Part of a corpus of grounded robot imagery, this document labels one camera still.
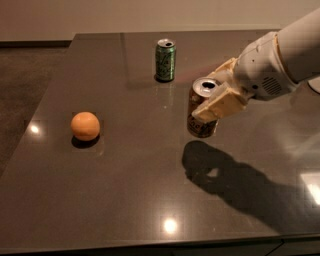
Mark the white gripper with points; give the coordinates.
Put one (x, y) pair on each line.
(261, 70)

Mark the orange soda can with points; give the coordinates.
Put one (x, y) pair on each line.
(200, 92)

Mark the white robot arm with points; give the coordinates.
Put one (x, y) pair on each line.
(299, 45)

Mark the green soda can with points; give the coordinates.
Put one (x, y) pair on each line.
(165, 57)

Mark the orange fruit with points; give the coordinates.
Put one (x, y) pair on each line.
(85, 126)

